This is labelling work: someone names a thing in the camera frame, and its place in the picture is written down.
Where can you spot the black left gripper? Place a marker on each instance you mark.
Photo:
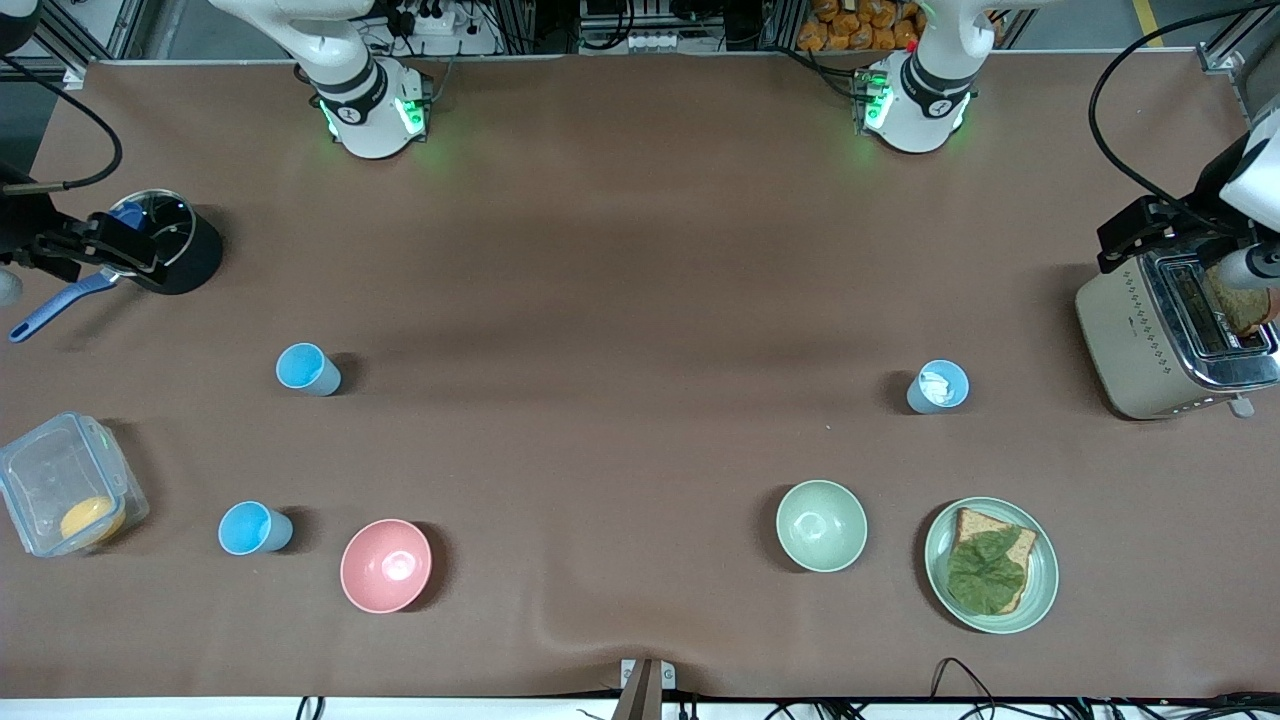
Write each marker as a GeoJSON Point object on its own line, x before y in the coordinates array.
{"type": "Point", "coordinates": [1207, 194]}

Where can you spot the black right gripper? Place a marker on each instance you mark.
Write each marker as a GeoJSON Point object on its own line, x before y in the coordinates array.
{"type": "Point", "coordinates": [22, 228]}

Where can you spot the light blue plastic cup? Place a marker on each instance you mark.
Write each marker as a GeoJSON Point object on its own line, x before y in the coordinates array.
{"type": "Point", "coordinates": [918, 398]}
{"type": "Point", "coordinates": [302, 366]}
{"type": "Point", "coordinates": [245, 528]}

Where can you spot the white paper wad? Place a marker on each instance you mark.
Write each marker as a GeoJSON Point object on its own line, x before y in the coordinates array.
{"type": "Point", "coordinates": [936, 387]}

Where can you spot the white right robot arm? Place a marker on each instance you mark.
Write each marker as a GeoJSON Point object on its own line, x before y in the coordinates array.
{"type": "Point", "coordinates": [370, 120]}

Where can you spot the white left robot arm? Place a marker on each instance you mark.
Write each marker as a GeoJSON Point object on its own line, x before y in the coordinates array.
{"type": "Point", "coordinates": [915, 115]}

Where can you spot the brown toast slice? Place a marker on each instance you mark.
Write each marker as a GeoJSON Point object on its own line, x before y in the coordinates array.
{"type": "Point", "coordinates": [1240, 305]}

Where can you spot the glass pot lid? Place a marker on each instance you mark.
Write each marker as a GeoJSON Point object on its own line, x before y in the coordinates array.
{"type": "Point", "coordinates": [170, 225]}

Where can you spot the beige and chrome toaster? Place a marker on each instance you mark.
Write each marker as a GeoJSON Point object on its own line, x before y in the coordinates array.
{"type": "Point", "coordinates": [1125, 340]}

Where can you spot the clear plastic food container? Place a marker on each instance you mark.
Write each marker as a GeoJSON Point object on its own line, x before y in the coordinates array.
{"type": "Point", "coordinates": [40, 480]}

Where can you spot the orange round food piece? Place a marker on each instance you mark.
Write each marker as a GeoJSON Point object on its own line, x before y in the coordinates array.
{"type": "Point", "coordinates": [90, 518]}

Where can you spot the brown bread slice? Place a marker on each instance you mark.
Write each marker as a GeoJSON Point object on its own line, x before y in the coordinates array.
{"type": "Point", "coordinates": [975, 522]}

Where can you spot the pale green plate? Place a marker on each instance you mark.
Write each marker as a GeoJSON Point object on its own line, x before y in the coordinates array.
{"type": "Point", "coordinates": [1042, 580]}

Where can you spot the green lettuce leaf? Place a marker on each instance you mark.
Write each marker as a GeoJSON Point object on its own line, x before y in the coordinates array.
{"type": "Point", "coordinates": [985, 575]}

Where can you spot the packed orange buns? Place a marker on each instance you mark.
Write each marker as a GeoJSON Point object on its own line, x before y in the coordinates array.
{"type": "Point", "coordinates": [860, 25]}

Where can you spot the white power strip with plugs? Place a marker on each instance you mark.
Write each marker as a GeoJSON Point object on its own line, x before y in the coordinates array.
{"type": "Point", "coordinates": [432, 18]}

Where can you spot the pink bowl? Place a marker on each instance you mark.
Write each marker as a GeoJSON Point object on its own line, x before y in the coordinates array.
{"type": "Point", "coordinates": [385, 565]}

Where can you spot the pale green bowl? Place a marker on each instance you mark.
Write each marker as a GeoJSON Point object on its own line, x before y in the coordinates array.
{"type": "Point", "coordinates": [820, 525]}

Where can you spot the brown table mat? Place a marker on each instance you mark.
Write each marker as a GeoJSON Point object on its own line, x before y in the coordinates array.
{"type": "Point", "coordinates": [640, 250]}

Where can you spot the aluminium frame profile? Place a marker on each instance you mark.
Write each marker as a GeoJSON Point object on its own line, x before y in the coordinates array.
{"type": "Point", "coordinates": [85, 30]}
{"type": "Point", "coordinates": [1222, 58]}

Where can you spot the metal table edge bracket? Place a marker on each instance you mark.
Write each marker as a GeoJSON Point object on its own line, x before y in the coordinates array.
{"type": "Point", "coordinates": [645, 685]}

